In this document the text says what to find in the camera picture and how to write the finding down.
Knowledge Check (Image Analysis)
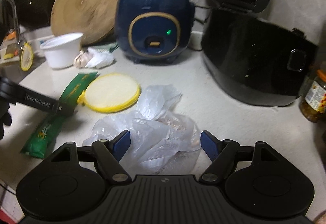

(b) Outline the round wooden cutting board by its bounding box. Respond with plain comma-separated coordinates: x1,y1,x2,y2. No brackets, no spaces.
50,0,118,46

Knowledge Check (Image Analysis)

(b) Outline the green striped cloth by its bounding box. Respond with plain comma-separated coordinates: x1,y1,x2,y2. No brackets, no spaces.
97,42,119,53

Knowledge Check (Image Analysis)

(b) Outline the black open rice cooker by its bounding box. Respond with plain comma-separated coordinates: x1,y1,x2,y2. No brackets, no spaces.
201,0,318,106

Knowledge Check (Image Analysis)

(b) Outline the white crumpled tissue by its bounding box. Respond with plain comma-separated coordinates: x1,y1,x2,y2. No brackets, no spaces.
85,47,115,69

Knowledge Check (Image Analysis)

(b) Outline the clear plastic bag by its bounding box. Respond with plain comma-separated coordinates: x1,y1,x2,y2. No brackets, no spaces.
83,85,200,177

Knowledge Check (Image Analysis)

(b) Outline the yellow round scrub pad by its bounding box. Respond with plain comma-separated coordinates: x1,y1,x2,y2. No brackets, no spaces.
77,73,141,113

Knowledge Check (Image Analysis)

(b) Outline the chrome kitchen faucet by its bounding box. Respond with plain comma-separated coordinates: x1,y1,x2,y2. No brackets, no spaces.
0,0,24,45

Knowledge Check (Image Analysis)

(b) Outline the glass jar orange lid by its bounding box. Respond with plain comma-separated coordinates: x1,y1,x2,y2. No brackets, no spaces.
300,69,325,123

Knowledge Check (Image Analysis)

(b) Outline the white wall socket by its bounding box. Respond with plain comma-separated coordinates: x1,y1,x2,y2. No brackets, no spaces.
188,31,203,51

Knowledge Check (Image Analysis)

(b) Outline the garlic bulb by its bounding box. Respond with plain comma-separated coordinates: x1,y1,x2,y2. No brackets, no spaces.
73,50,93,68

